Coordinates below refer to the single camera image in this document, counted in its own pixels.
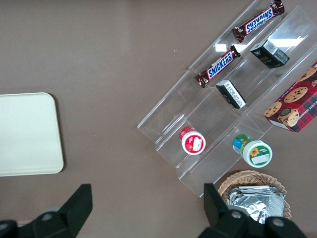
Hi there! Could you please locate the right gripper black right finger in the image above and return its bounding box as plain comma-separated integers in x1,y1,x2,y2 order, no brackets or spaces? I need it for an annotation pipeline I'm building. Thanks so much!
197,182,267,238

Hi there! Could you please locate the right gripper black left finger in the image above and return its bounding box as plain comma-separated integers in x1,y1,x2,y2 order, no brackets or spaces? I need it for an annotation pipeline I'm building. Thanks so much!
16,183,93,238

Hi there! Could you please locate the silver foil tray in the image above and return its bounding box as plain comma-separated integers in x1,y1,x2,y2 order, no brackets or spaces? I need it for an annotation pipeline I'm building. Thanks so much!
227,185,286,225

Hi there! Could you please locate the light tan wicker basket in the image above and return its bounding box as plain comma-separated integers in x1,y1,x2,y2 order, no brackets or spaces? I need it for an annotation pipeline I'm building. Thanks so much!
217,170,292,222

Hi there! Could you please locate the cream rectangular plastic tray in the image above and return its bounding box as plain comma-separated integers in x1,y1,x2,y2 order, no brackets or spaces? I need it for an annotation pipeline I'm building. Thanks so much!
0,92,64,178

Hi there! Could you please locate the green label white cup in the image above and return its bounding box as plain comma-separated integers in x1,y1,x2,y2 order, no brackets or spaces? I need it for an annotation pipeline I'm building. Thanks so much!
232,133,273,169

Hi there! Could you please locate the red label white cup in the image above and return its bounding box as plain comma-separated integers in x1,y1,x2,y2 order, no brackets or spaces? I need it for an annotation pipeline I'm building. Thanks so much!
179,125,207,156

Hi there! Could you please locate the clear acrylic stepped stand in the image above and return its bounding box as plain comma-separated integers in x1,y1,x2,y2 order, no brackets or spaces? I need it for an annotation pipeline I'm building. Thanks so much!
136,0,317,198

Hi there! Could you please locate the small black carton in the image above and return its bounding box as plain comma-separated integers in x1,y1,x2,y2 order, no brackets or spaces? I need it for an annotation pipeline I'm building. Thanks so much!
215,80,247,110
250,38,291,69

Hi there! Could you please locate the red plaid cookie box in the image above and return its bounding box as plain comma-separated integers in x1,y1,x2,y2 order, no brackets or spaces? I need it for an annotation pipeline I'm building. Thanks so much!
263,61,317,134

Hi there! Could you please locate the Snickers chocolate bar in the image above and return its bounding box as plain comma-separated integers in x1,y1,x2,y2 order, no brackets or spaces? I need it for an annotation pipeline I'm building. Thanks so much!
194,45,242,89
232,0,286,44

